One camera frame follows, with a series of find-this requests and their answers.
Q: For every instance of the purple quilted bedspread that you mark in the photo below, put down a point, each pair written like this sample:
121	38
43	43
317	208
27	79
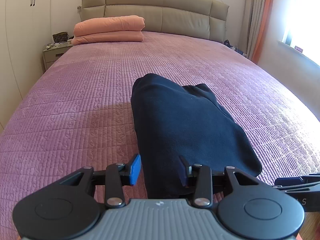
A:
78	113

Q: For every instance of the beige padded headboard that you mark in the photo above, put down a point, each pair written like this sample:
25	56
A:
204	19

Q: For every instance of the dark items beside bed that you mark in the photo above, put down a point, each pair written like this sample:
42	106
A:
234	48

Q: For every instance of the bright window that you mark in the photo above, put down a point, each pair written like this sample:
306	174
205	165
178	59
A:
301	27

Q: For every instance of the grey and orange curtain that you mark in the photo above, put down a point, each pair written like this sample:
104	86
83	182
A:
254	27

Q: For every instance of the brown patterned pouch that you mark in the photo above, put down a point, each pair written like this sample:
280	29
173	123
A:
60	37

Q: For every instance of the lower pink folded blanket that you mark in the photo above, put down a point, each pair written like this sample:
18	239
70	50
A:
115	36

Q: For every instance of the white wardrobe with handles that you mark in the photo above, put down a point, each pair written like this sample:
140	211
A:
25	31

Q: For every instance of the navy blue zip jacket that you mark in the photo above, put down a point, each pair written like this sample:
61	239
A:
173	121

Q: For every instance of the upper pink folded blanket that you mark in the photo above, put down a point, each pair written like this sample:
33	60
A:
109	24

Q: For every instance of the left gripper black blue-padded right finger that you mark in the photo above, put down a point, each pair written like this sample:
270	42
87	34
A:
197	178

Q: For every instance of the pink folded blanket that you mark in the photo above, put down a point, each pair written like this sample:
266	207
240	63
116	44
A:
109	24
115	36

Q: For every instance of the beige bedside nightstand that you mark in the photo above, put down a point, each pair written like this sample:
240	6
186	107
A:
53	52

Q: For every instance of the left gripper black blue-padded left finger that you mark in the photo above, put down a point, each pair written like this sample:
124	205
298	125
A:
117	176

